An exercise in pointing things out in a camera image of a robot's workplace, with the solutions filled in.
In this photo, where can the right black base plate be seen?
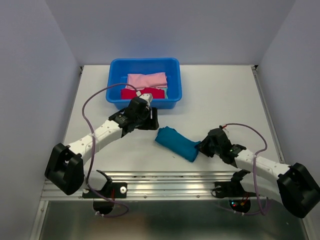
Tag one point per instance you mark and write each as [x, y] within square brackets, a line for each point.
[227, 189]

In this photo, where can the red folded t shirt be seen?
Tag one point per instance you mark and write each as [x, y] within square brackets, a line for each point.
[128, 94]

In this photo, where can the pink folded t shirt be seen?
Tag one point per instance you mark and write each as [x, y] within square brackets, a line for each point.
[141, 81]

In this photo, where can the aluminium rail frame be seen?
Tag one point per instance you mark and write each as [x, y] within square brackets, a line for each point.
[170, 198]

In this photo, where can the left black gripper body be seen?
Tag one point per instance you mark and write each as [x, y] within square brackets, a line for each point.
[142, 120]

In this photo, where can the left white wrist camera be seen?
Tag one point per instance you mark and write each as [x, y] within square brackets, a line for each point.
[148, 97]

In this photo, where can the blue plastic bin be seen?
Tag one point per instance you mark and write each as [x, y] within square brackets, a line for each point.
[121, 67]

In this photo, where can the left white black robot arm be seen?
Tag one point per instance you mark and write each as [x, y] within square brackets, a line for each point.
[65, 168]

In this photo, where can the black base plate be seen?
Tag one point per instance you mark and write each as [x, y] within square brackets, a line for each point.
[114, 190]
[227, 189]

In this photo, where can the light teal folded shirt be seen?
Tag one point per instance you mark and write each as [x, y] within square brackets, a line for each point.
[165, 93]

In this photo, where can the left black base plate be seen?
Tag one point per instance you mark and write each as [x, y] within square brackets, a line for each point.
[114, 190]

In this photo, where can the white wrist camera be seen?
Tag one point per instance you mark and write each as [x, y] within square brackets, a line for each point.
[223, 127]
[148, 97]

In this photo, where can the teal t shirt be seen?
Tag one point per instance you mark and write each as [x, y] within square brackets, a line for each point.
[169, 138]

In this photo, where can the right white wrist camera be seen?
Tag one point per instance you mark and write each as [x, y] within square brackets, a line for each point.
[223, 127]

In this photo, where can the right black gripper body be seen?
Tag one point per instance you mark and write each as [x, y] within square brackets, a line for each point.
[207, 147]

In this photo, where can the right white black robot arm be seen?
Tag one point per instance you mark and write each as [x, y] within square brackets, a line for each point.
[290, 185]

